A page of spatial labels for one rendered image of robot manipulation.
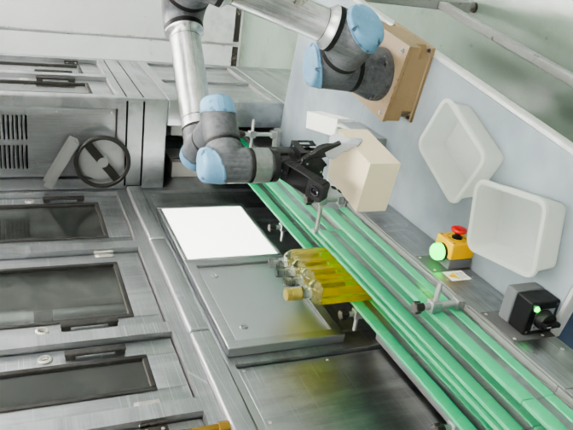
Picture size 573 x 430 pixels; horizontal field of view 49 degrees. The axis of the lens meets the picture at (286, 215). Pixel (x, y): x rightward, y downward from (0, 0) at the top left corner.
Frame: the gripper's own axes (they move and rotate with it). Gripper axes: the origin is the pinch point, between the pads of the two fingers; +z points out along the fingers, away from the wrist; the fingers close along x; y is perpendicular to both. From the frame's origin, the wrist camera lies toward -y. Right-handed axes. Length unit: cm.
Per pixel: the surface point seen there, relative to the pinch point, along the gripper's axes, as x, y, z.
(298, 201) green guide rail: 46, 58, 18
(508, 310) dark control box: 17.3, -31.5, 27.3
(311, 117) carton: 26, 83, 29
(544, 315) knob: 13, -38, 30
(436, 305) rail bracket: 20.9, -23.7, 14.6
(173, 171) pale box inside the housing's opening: 74, 127, -8
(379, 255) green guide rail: 27.5, 3.1, 15.9
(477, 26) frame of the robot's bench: -11, 87, 90
